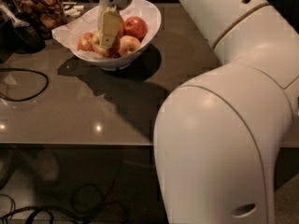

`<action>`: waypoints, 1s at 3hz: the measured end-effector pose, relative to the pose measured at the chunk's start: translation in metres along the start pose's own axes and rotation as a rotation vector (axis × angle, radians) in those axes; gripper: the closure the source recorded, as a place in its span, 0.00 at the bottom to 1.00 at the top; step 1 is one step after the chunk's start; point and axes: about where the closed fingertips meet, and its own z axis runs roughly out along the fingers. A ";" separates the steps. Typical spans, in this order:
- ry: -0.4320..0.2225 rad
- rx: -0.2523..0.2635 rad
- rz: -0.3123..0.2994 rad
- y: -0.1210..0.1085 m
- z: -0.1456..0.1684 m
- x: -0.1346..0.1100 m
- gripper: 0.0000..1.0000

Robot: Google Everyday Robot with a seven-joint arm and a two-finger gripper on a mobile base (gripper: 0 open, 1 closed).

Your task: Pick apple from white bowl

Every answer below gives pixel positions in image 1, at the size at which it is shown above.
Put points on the back right red apple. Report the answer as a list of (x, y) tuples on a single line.
[(136, 27)]

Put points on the black round appliance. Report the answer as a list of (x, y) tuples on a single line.
[(25, 39)]

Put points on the left small red apple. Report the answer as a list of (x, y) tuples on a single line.
[(85, 42)]

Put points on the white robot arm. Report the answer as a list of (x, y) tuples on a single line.
[(217, 136)]

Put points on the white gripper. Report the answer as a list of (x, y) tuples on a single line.
[(109, 21)]

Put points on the yellow-red apple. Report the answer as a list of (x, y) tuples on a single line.
[(104, 52), (129, 44)]

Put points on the white small items behind bowl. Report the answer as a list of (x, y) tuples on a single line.
[(73, 10)]

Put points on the glass jar of dried chips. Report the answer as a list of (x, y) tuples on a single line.
[(47, 14)]

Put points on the white ceramic bowl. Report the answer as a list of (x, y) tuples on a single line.
[(152, 17)]

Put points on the white scoop handle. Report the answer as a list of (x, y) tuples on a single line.
[(17, 23)]

